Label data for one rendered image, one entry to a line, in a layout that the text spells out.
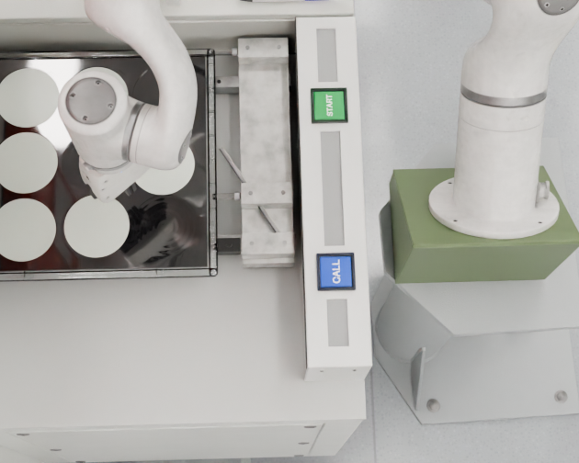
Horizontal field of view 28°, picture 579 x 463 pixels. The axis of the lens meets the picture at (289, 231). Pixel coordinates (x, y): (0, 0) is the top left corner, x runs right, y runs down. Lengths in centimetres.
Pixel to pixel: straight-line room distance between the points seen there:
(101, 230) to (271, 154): 29
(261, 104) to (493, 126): 42
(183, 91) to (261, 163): 45
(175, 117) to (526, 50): 47
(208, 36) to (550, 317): 71
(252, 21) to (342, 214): 35
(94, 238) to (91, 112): 42
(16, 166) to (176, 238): 28
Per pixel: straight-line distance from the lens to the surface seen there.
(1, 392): 184
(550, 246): 167
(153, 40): 138
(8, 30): 190
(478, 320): 185
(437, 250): 164
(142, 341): 182
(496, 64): 157
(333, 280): 168
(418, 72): 286
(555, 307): 188
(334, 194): 173
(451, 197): 173
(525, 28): 151
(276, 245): 175
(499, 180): 164
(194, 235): 177
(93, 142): 142
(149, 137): 142
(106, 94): 140
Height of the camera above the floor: 260
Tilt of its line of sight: 75 degrees down
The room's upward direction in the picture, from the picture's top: 5 degrees clockwise
